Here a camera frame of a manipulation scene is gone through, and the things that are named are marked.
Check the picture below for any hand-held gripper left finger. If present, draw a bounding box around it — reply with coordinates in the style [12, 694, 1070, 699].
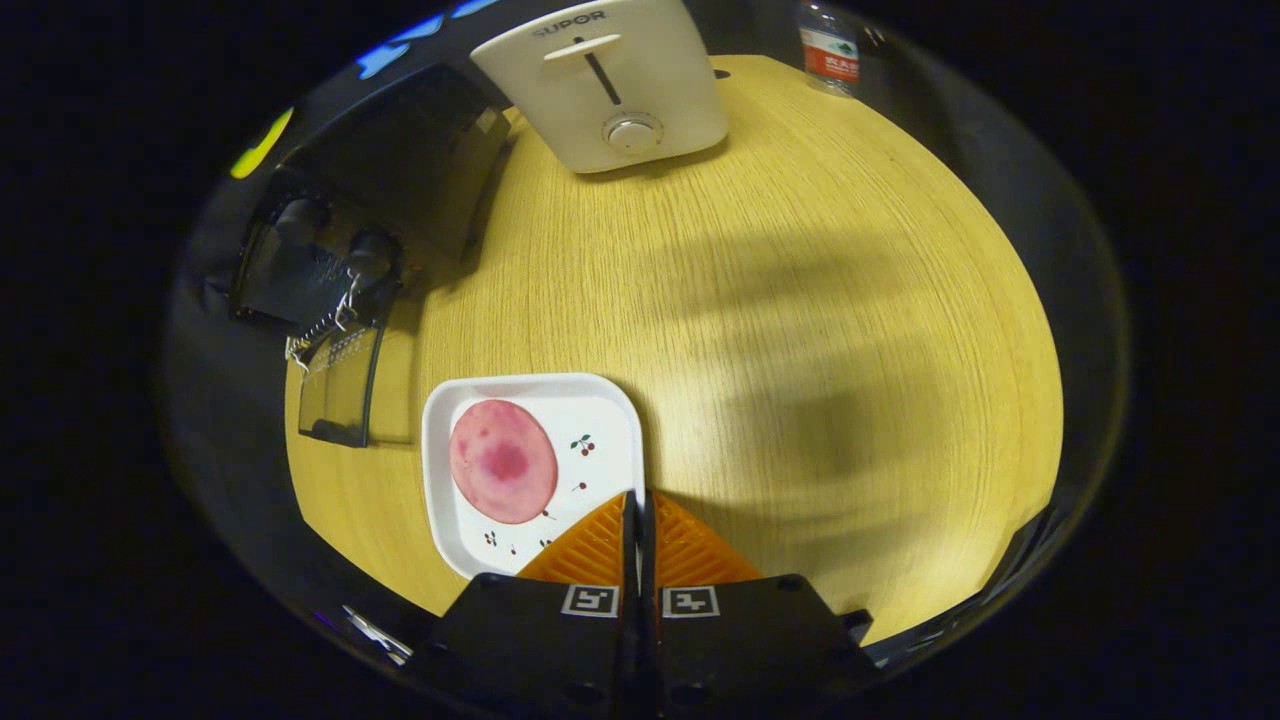
[430, 490, 641, 716]

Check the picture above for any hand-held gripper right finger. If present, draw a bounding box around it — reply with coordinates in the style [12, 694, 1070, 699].
[640, 490, 881, 713]

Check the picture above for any pink ham slice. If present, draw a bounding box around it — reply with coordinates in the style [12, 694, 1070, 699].
[448, 399, 559, 525]

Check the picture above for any white cherry print plate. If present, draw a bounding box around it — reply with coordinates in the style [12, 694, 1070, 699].
[421, 373, 645, 581]

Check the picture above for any black toaster oven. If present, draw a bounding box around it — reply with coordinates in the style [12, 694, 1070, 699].
[228, 65, 513, 448]

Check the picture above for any white bread toaster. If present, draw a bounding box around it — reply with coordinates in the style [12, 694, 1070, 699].
[470, 0, 730, 175]

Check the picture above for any red label water bottle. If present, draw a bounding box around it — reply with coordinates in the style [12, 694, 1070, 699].
[798, 0, 861, 98]

